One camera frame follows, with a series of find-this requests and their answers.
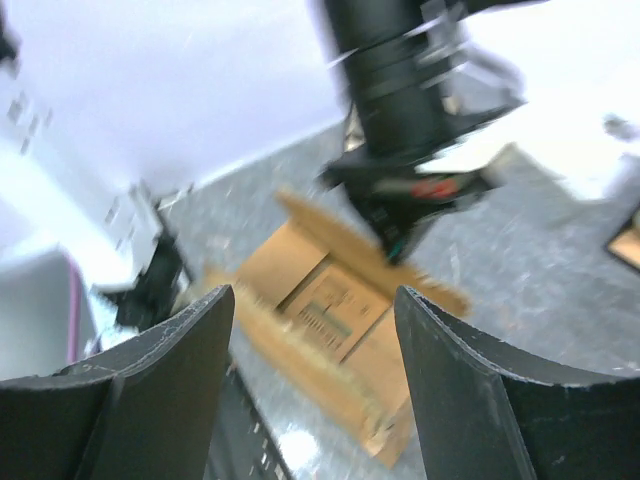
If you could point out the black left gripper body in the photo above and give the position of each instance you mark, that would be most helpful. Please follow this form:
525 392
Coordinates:
399 189

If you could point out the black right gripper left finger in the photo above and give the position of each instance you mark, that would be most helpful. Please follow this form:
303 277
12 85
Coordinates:
153 398

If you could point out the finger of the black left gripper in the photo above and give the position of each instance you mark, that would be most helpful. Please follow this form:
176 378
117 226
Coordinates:
398 226

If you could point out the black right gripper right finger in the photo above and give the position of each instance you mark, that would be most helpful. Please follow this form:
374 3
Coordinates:
485 409

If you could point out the brown cardboard express box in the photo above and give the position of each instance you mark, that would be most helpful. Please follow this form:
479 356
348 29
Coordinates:
316 301

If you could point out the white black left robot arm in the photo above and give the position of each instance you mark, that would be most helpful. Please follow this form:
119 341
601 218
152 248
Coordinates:
404 124

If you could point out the black wire wooden shelf rack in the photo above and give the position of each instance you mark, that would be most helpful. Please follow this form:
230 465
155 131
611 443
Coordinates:
623 245

